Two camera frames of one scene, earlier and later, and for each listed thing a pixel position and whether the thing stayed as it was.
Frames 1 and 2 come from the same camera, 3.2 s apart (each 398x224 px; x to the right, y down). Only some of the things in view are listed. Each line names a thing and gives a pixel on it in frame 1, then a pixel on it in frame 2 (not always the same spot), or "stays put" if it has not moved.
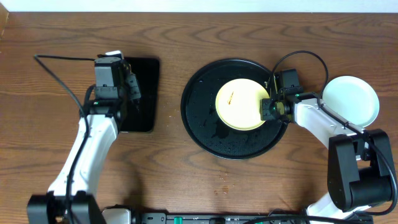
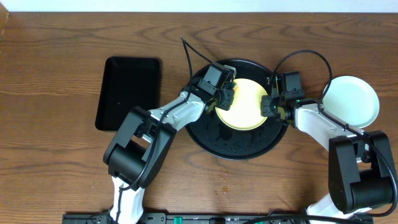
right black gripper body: [268, 111] stays put
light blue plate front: [352, 99] stays put
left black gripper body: [132, 87] to [226, 97]
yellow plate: [237, 103] stays put
